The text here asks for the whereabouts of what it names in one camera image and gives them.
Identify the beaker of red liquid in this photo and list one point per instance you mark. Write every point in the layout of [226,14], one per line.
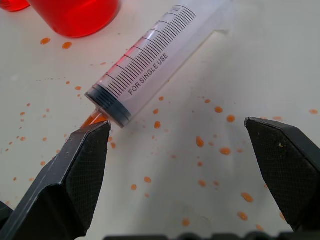
[77,15]

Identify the red liquid container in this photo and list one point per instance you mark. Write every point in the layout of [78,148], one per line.
[13,4]

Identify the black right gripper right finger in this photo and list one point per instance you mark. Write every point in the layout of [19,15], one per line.
[287,162]

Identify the clear plastic syringe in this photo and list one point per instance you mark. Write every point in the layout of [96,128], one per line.
[150,67]

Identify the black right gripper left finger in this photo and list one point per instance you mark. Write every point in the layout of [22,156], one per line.
[62,185]

